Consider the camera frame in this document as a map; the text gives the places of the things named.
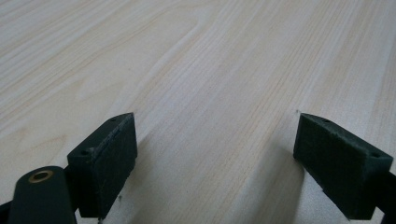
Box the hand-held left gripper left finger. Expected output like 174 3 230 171
66 112 138 218

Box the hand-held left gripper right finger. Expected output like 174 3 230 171
292 113 394 220

